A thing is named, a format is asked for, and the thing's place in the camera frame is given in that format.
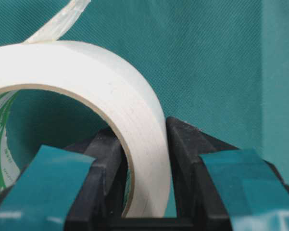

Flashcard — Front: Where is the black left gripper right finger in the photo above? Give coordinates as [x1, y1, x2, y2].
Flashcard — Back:
[166, 116, 289, 231]

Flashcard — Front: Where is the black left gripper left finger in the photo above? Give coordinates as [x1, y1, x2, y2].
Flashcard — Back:
[0, 128, 127, 231]

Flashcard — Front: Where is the white duct tape roll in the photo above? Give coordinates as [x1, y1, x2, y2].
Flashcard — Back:
[0, 0, 171, 218]

